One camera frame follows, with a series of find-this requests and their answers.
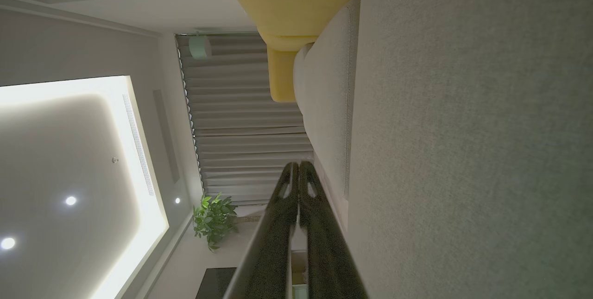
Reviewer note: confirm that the grey fabric sofa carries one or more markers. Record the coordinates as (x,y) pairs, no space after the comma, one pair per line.
(463,141)

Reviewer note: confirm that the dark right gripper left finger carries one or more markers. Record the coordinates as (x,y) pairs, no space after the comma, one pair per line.
(271,252)

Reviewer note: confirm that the grey pleated curtain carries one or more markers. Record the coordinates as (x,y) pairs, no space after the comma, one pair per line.
(245,118)

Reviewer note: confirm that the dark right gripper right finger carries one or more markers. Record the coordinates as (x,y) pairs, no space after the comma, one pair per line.
(326,257)

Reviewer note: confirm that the long ceiling air vent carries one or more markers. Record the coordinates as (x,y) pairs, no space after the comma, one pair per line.
(138,146)

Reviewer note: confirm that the green potted plant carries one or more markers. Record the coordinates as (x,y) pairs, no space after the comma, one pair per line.
(213,220)

